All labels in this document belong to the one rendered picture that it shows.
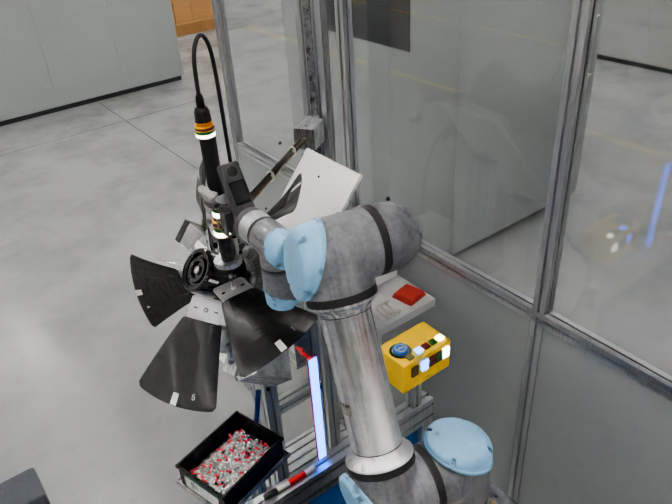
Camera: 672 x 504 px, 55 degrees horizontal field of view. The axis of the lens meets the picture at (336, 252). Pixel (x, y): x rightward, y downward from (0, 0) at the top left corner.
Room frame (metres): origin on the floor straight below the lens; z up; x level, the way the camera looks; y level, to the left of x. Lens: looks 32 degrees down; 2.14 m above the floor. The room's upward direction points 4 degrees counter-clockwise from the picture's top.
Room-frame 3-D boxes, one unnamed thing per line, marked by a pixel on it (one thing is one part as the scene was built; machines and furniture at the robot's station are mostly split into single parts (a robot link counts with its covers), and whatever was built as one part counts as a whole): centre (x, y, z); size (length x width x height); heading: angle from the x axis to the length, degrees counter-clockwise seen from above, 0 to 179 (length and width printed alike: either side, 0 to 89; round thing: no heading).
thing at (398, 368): (1.23, -0.18, 1.02); 0.16 x 0.10 x 0.11; 125
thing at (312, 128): (1.95, 0.06, 1.36); 0.10 x 0.07 x 0.08; 160
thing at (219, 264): (1.37, 0.27, 1.32); 0.09 x 0.07 x 0.10; 160
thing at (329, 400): (1.66, 0.07, 0.58); 0.09 x 0.04 x 1.15; 35
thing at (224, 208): (1.27, 0.21, 1.45); 0.12 x 0.08 x 0.09; 33
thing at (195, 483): (1.10, 0.30, 0.85); 0.22 x 0.17 x 0.07; 141
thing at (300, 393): (1.59, 0.17, 0.56); 0.19 x 0.04 x 0.04; 125
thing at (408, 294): (1.71, -0.23, 0.87); 0.08 x 0.08 x 0.02; 45
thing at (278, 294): (1.14, 0.11, 1.35); 0.11 x 0.08 x 0.11; 113
